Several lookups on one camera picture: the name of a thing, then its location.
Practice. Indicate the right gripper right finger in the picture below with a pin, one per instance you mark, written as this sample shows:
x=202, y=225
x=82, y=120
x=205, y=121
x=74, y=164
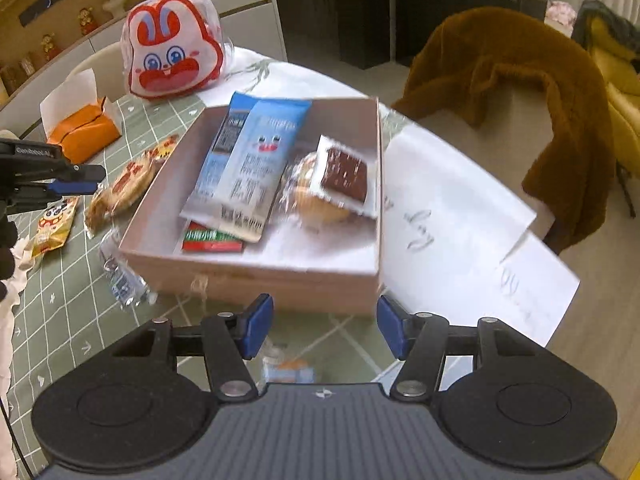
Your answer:
x=419, y=341

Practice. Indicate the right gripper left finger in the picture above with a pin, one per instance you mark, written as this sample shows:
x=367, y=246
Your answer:
x=229, y=340

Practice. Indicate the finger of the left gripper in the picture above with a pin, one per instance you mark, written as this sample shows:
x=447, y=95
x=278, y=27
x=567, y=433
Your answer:
x=75, y=172
x=65, y=188

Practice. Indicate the yellow panda snack bag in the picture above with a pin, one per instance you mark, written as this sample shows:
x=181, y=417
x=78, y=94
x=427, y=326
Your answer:
x=54, y=226

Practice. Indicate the red rice cracker packet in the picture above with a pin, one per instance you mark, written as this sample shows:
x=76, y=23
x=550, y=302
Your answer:
x=109, y=201

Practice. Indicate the red spicy snack packet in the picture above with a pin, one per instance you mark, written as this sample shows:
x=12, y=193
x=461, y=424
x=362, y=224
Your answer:
x=198, y=238

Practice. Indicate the round bread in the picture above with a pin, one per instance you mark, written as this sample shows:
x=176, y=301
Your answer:
x=297, y=201

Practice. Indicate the brown jelly bar packet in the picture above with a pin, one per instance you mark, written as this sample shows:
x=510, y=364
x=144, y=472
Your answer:
x=346, y=177

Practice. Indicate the blue white snack bag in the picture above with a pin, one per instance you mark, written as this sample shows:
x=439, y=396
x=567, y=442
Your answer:
x=242, y=169

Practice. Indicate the yellow senbei cracker packet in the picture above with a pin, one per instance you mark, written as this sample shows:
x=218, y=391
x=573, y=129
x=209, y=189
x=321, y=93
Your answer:
x=277, y=367

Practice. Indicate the small clear snack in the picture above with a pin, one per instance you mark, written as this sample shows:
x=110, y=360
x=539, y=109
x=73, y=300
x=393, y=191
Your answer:
x=128, y=287

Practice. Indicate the orange tissue box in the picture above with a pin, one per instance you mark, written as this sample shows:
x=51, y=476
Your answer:
x=78, y=119

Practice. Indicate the white paper sheets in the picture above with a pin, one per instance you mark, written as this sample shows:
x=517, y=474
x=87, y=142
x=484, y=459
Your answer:
x=455, y=240

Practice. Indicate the green checked tablecloth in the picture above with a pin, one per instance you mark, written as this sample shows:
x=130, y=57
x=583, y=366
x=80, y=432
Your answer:
x=68, y=313

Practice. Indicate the white chair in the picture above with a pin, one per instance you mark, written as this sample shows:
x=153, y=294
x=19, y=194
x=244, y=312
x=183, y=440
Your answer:
x=108, y=68

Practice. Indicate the red rabbit plush bag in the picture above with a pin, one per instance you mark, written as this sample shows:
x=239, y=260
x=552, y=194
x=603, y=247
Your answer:
x=173, y=47

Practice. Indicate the brown fuzzy coat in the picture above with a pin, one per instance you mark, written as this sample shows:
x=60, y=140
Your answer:
x=526, y=103

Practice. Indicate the yellow jacket on chair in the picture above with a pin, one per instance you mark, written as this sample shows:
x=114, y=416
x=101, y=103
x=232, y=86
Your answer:
x=613, y=44

